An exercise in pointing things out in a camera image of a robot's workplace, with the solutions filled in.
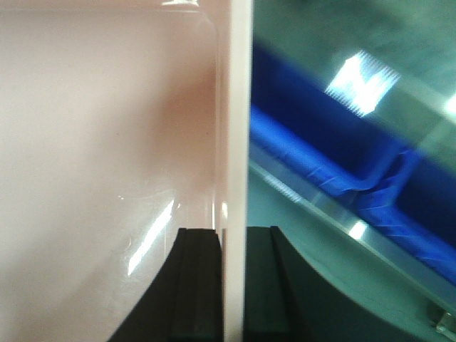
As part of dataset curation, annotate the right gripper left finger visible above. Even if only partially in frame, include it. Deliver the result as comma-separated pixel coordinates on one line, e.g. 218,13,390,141
110,228,223,341

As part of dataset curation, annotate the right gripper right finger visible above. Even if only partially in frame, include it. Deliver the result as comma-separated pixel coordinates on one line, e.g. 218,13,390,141
243,227,445,341

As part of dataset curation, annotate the blue plastic crate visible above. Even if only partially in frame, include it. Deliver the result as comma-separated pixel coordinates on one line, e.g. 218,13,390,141
250,43,455,280

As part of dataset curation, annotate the pink plastic bin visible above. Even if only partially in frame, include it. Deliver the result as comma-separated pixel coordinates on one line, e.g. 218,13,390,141
1,1,253,341

